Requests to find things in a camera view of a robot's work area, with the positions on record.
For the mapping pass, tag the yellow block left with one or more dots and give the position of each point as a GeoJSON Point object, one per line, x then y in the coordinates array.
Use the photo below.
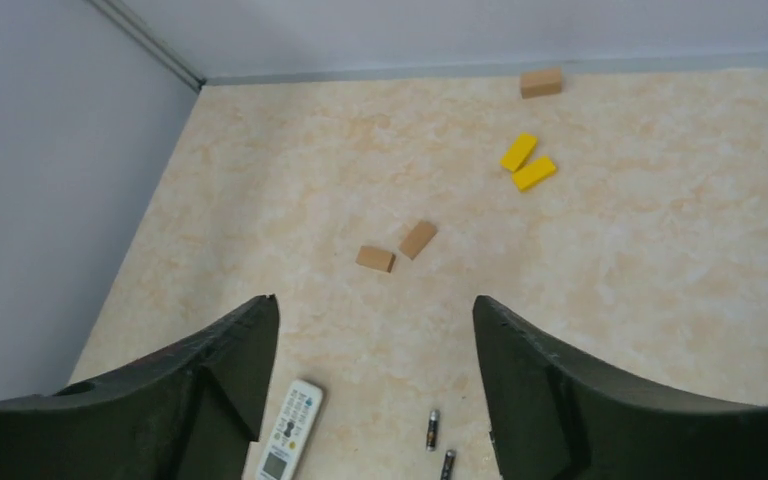
{"type": "Point", "coordinates": [519, 152]}

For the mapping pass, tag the black battery nearer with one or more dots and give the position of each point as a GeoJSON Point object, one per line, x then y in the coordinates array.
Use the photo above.
{"type": "Point", "coordinates": [432, 430]}

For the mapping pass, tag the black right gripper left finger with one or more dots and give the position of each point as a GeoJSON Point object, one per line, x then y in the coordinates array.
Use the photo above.
{"type": "Point", "coordinates": [189, 410]}

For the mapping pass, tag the tan wooden block far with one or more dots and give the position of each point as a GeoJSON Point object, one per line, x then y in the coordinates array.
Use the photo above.
{"type": "Point", "coordinates": [544, 82]}

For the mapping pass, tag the tan wooden block left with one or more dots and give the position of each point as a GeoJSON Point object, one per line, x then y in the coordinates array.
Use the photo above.
{"type": "Point", "coordinates": [375, 258]}

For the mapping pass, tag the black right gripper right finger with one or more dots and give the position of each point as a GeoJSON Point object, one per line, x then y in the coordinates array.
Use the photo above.
{"type": "Point", "coordinates": [557, 412]}

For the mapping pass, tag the yellow block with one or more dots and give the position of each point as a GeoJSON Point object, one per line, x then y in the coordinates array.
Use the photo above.
{"type": "Point", "coordinates": [533, 173]}
{"type": "Point", "coordinates": [519, 152]}

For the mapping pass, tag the tan wooden block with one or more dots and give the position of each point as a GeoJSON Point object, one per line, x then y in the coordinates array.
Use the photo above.
{"type": "Point", "coordinates": [417, 239]}
{"type": "Point", "coordinates": [375, 258]}
{"type": "Point", "coordinates": [544, 82]}

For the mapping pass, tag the white remote control with buttons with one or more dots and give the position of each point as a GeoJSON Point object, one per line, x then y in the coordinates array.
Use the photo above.
{"type": "Point", "coordinates": [294, 424]}

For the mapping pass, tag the tan wooden block right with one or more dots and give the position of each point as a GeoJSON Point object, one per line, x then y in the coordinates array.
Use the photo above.
{"type": "Point", "coordinates": [417, 239]}

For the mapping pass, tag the yellow block right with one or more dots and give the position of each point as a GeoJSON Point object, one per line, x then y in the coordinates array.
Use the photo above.
{"type": "Point", "coordinates": [533, 173]}

